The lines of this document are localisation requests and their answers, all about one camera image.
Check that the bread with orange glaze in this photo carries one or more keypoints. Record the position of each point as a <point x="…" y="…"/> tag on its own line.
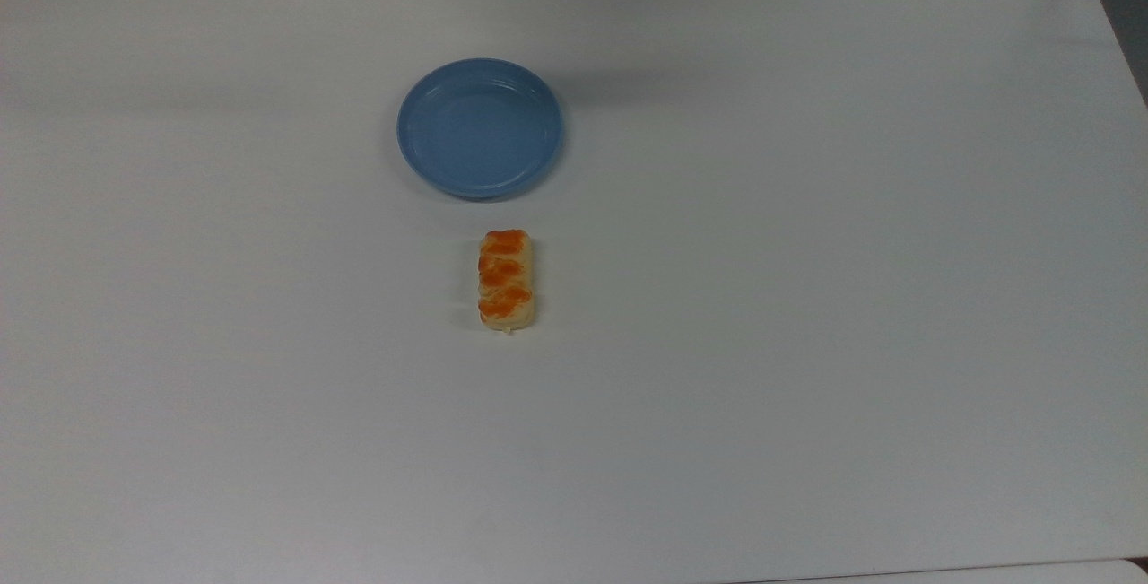
<point x="507" y="281"/>

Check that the blue round plate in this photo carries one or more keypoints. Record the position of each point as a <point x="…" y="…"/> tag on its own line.
<point x="481" y="128"/>

